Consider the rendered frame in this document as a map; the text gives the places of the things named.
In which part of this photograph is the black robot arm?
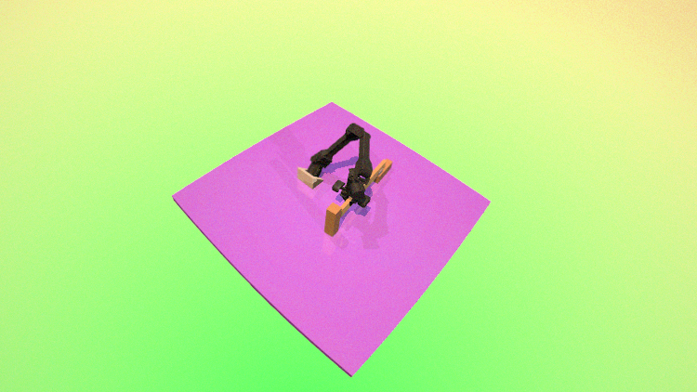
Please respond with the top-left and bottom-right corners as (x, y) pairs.
(305, 123), (373, 200)

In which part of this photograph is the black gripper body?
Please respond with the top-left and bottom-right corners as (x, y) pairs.
(332, 180), (371, 208)

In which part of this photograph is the long brown wooden rail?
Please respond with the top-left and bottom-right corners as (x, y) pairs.
(340, 159), (387, 217)

